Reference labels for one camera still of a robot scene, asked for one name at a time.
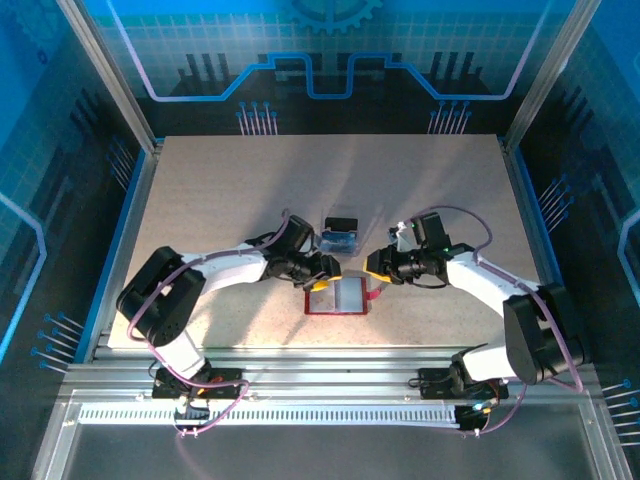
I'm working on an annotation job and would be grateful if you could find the red card holder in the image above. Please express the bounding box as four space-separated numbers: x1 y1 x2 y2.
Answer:
303 272 385 316

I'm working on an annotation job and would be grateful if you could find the clear acrylic card stand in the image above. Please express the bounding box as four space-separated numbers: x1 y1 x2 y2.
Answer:
315 202 364 257

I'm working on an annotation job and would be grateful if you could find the small black electronics box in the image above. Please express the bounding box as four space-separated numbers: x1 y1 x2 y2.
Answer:
457 402 494 434
173 397 211 432

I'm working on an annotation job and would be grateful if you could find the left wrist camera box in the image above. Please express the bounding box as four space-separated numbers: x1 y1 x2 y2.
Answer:
285 214 321 251

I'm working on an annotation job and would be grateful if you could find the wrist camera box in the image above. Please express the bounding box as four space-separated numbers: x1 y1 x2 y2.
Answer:
388 211 449 251
285 214 321 251

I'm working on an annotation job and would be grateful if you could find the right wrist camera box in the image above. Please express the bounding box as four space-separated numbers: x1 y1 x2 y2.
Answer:
388 211 449 251

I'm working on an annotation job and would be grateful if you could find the aluminium front frame rail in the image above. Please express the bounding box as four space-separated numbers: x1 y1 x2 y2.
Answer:
58 346 604 407

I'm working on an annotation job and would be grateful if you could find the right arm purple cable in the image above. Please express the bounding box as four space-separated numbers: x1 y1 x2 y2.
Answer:
407 204 586 439

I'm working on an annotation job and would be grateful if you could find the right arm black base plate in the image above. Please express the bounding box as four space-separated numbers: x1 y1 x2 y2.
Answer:
418 367 510 401

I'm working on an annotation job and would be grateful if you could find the aluminium side rail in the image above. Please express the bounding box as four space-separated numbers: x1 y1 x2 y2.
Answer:
102 139 166 351
499 139 576 361

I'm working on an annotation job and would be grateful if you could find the white slotted cable duct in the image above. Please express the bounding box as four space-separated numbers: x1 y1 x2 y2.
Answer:
78 404 461 427

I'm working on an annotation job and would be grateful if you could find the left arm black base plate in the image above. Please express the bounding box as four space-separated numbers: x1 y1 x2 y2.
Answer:
152 367 241 401

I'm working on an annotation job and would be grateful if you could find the aluminium corner post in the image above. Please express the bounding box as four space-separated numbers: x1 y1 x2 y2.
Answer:
54 0 166 154
502 0 604 151

